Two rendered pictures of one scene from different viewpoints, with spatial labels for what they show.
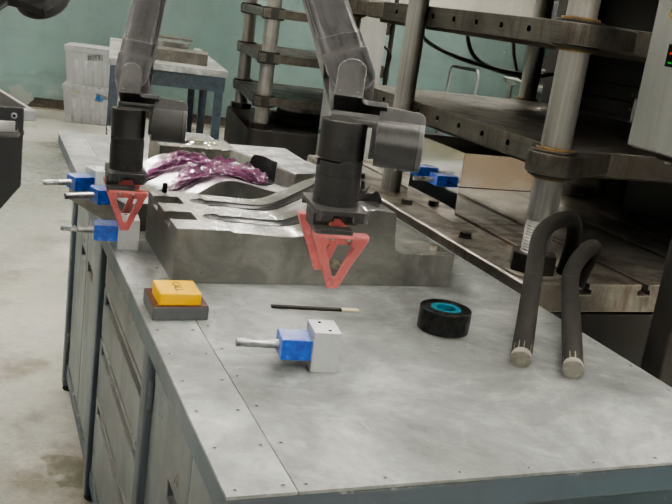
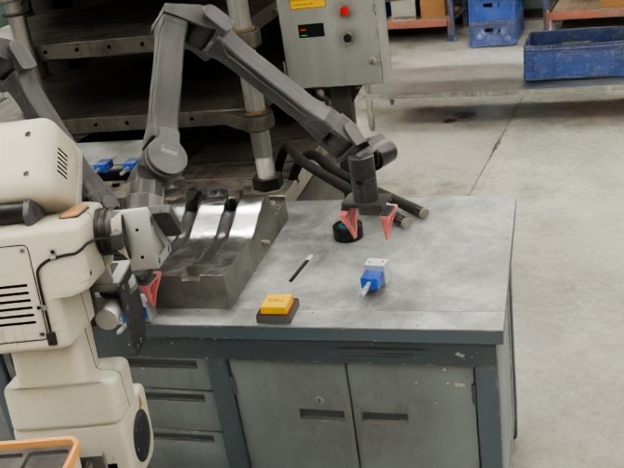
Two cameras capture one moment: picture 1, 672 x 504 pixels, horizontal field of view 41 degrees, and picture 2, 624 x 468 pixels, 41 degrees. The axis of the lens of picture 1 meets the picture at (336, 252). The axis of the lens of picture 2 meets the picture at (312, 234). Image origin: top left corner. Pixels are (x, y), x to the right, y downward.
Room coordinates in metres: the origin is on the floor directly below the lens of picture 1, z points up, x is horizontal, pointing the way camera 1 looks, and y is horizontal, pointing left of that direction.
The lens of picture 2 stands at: (0.06, 1.40, 1.74)
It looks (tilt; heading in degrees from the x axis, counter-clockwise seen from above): 24 degrees down; 311
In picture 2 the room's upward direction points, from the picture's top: 9 degrees counter-clockwise
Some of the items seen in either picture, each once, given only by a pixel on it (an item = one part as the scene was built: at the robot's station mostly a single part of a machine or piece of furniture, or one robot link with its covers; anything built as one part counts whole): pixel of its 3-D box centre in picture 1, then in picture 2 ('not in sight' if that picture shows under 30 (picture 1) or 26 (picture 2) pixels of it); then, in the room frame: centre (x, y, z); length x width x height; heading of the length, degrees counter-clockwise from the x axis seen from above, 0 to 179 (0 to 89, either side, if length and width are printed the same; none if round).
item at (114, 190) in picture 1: (125, 201); (144, 288); (1.49, 0.37, 0.89); 0.07 x 0.07 x 0.09; 19
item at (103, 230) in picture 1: (99, 229); (132, 318); (1.50, 0.41, 0.83); 0.13 x 0.05 x 0.05; 109
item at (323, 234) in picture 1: (334, 248); (379, 220); (1.07, 0.00, 0.97); 0.07 x 0.07 x 0.09; 15
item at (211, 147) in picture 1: (192, 155); not in sight; (2.30, 0.40, 0.84); 0.20 x 0.15 x 0.07; 113
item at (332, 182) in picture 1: (336, 188); (365, 190); (1.10, 0.01, 1.04); 0.10 x 0.07 x 0.07; 15
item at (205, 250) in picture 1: (299, 226); (211, 237); (1.56, 0.07, 0.87); 0.50 x 0.26 x 0.14; 113
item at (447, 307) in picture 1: (444, 318); (348, 230); (1.31, -0.18, 0.82); 0.08 x 0.08 x 0.04
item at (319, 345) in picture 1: (286, 344); (370, 281); (1.08, 0.05, 0.83); 0.13 x 0.05 x 0.05; 105
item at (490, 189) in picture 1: (516, 181); (149, 140); (2.38, -0.45, 0.87); 0.50 x 0.27 x 0.17; 113
